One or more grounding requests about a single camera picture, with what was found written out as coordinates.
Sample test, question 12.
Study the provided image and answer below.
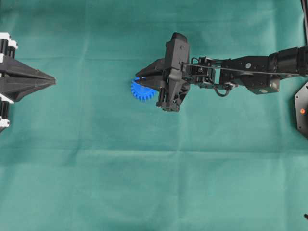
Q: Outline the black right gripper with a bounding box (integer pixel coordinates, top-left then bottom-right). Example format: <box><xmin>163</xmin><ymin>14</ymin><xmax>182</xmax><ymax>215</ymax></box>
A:
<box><xmin>136</xmin><ymin>32</ymin><xmax>190</xmax><ymax>112</ymax></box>

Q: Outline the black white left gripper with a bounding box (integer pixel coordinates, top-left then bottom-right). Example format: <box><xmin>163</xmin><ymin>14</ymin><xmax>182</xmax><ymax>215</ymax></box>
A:
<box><xmin>0</xmin><ymin>32</ymin><xmax>56</xmax><ymax>131</ymax></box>

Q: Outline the small blue plastic gear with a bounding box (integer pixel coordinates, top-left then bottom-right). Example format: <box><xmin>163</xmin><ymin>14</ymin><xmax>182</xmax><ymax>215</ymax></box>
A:
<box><xmin>130</xmin><ymin>77</ymin><xmax>156</xmax><ymax>102</ymax></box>

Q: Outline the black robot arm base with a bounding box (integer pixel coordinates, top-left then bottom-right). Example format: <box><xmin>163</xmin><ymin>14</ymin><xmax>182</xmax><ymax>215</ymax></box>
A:
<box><xmin>294</xmin><ymin>82</ymin><xmax>308</xmax><ymax>139</ymax></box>

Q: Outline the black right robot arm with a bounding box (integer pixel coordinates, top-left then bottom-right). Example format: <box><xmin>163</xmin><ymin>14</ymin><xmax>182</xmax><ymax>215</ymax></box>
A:
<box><xmin>135</xmin><ymin>32</ymin><xmax>308</xmax><ymax>112</ymax></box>

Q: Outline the green table cloth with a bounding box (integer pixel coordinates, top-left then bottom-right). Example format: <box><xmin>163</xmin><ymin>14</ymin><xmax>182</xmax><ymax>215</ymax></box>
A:
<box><xmin>0</xmin><ymin>0</ymin><xmax>308</xmax><ymax>231</ymax></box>

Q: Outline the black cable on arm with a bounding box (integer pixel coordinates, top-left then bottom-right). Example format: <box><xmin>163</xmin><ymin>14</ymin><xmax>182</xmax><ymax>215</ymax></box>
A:
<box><xmin>179</xmin><ymin>61</ymin><xmax>308</xmax><ymax>77</ymax></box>

